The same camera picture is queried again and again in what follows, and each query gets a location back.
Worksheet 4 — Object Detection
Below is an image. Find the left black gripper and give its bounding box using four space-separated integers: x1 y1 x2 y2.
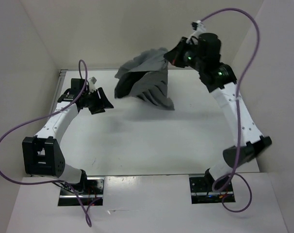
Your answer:
82 87 114 115

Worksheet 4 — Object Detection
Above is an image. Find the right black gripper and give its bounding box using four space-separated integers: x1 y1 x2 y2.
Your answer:
163 37 204 72

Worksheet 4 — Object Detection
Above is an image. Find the grey pleated skirt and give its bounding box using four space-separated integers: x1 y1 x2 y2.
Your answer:
114 48 175 111

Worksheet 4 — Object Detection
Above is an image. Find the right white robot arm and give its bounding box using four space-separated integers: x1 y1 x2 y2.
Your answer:
164 33 272 191

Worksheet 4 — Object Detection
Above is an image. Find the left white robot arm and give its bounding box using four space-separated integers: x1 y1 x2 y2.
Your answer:
22 87 113 194

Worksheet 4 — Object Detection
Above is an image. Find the aluminium table frame rail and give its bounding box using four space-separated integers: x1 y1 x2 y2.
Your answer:
30 68 67 177

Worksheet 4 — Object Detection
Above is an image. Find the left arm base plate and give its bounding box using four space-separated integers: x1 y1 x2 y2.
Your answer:
57 176 105 207

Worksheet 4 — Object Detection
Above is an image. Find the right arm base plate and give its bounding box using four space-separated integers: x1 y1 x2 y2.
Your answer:
189 174 235 204

